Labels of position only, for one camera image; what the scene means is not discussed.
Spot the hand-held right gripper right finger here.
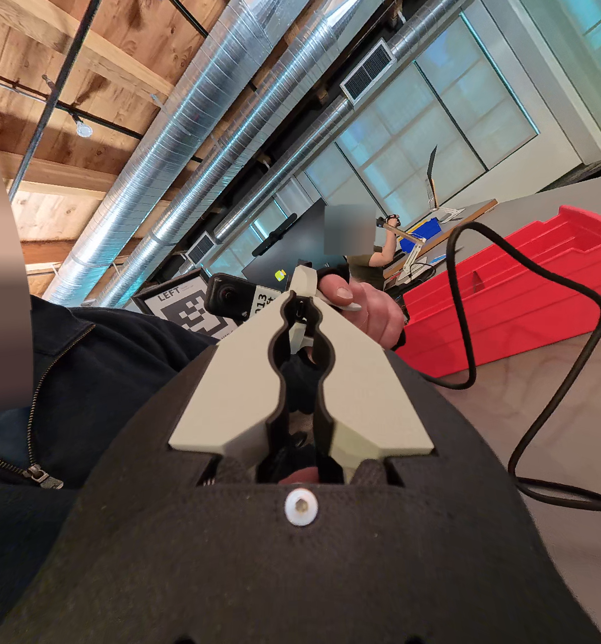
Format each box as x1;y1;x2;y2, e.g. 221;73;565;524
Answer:
306;296;435;478

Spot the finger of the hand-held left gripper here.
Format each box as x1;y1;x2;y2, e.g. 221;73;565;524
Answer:
288;322;315;355

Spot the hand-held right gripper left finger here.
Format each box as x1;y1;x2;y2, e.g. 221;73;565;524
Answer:
168;292;296;471

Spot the red plastic bin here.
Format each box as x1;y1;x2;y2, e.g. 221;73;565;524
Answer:
393;205;601;378

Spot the person's left forearm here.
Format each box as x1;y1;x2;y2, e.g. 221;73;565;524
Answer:
280;352;322;414

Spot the person's left hand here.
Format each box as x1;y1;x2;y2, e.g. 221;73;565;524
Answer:
316;274;407;351

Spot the black white marker sign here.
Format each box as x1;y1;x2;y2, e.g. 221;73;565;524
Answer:
132;269;241;339

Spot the white ceiling vent grille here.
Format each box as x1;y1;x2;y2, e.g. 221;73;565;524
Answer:
185;230;218;266
340;39;398;105

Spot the black video bar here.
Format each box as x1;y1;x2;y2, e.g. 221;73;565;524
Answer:
251;214;298;257

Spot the large black monitor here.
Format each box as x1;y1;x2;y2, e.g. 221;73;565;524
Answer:
242;199;351;290

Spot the blue plastic bin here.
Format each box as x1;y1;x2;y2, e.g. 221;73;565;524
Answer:
400;217;442;251

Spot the silver ventilation duct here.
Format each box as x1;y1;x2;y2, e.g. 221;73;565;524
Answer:
212;0;462;243
97;0;381;309
44;0;313;305

